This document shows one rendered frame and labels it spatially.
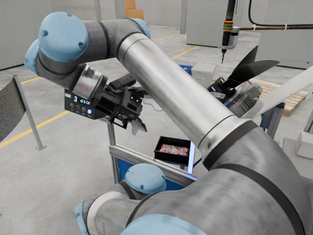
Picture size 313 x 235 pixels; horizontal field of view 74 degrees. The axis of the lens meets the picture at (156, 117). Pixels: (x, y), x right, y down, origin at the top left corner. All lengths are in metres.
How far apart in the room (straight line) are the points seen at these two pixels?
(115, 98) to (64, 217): 1.77
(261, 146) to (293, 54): 6.47
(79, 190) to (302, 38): 6.06
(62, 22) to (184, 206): 0.33
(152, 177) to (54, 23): 0.44
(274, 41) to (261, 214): 6.51
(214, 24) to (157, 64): 8.15
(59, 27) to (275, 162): 0.36
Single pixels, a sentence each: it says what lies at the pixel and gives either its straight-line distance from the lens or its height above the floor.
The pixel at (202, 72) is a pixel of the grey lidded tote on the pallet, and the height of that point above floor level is 0.43.
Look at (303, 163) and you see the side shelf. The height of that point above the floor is 0.86.
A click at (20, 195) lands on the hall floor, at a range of 2.56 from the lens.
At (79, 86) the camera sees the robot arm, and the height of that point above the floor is 1.51.
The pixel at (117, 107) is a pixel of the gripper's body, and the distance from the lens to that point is 0.51.
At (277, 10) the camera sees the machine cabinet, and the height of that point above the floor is 1.37.
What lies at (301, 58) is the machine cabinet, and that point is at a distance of 6.76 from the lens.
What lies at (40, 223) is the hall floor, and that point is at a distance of 2.24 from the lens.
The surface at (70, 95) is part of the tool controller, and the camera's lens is 1.36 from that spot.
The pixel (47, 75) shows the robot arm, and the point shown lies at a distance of 0.51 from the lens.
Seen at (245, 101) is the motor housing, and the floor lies 1.17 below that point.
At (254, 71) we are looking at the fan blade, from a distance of 1.22.
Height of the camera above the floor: 1.69
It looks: 30 degrees down
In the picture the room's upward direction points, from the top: straight up
